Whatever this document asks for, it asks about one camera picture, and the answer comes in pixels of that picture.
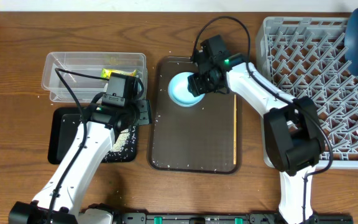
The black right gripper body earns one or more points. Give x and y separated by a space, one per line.
209 84

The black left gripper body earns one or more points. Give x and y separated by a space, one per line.
144 114

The wooden chopstick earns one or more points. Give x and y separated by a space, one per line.
235 131

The small bowl of rice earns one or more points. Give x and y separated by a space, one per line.
179 93

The green yellow snack wrapper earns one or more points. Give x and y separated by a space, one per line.
107 73

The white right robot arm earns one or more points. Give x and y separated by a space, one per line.
292 139

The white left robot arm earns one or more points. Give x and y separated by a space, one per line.
119 108

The grey dishwasher rack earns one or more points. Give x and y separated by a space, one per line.
305 56

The pile of white rice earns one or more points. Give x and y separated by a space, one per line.
125 142

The dark brown serving tray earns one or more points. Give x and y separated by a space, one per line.
194 139

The clear plastic bin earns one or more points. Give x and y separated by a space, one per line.
87 63

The black plastic bin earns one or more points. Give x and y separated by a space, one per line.
64 127

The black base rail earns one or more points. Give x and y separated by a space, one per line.
253 218

